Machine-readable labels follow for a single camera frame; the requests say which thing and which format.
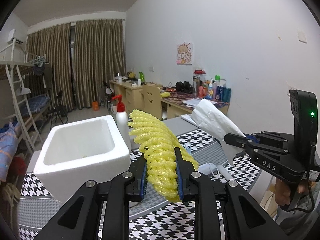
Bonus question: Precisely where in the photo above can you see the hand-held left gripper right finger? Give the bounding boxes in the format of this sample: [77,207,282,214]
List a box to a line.
[174,147,293,240]

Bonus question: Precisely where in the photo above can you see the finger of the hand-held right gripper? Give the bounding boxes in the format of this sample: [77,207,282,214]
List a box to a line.
[244,131,295,144]
[224,132,289,155]

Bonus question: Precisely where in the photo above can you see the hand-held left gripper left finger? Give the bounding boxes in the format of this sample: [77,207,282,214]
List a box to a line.
[32,152,148,240]

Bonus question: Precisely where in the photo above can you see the white soft towel sheet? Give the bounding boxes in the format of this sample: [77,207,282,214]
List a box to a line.
[191,98,247,167]

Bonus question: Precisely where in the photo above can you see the white face mask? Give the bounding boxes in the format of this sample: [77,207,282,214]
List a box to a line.
[198,163,217,176]

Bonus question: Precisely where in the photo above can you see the yellow foam fruit net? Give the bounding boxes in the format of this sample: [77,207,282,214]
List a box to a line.
[127,109,199,202]

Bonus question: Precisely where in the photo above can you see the white foam box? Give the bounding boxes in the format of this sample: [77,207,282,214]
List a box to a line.
[33,115,130,203]

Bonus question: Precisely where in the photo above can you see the person's right hand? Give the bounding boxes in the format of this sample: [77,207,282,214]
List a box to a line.
[274,177,314,207]

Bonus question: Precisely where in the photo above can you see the white rolled cloth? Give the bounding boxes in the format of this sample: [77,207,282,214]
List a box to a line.
[216,164,235,181]

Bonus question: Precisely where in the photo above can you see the houndstooth table cloth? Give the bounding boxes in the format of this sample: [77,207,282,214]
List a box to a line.
[17,119,273,240]

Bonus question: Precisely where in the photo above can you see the group of toiletry bottles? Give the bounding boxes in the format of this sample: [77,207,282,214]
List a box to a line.
[192,69,232,103]

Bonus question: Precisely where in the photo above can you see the white remote control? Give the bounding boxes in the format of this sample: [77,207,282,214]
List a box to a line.
[180,114,198,125]

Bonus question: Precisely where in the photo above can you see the printed paper sheets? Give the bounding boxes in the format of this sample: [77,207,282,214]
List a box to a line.
[182,98,217,108]

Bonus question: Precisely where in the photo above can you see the white bottle with red pump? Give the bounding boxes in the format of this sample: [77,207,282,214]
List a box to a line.
[112,94,132,150]

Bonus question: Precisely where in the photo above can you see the wooden desk with patterned cover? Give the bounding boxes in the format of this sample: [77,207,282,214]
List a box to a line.
[160,90,230,120]

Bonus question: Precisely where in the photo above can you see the person's grey clothing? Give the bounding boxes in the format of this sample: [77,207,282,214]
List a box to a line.
[275,200,320,235]

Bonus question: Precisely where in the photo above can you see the wooden chair with smiley face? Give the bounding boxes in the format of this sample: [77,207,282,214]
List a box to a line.
[142,84,162,120]

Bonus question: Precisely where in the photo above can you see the wooden desk with drawers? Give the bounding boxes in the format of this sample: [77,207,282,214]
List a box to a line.
[109,79,163,115]

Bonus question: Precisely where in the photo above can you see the black folding chair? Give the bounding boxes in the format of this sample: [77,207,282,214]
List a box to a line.
[47,90,69,130]

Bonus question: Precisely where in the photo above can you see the brown curtain panel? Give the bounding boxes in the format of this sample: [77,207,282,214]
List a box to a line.
[26,23,75,115]
[72,19,127,109]

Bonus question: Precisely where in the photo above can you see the beige cloth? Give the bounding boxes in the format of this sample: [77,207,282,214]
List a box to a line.
[2,182,19,200]

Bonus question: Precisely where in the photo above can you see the white metal bunk bed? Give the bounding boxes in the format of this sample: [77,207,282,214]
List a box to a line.
[0,44,54,155]
[24,51,54,120]

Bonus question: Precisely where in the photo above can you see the blue checked quilt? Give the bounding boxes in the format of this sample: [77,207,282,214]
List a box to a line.
[0,121,20,182]

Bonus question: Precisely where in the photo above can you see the grey hanging pouch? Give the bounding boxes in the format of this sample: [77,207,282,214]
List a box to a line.
[15,86,31,96]

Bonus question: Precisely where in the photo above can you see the dark hanging clothes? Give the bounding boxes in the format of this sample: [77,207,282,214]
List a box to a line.
[32,57,54,90]

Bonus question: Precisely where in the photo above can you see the white air conditioner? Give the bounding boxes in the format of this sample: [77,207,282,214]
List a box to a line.
[7,29,25,44]

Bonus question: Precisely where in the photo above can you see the black cable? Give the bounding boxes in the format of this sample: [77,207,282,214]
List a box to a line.
[280,170,316,213]

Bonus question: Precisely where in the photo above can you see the pink cartoon wall poster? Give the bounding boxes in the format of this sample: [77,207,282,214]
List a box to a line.
[176,42,193,65]

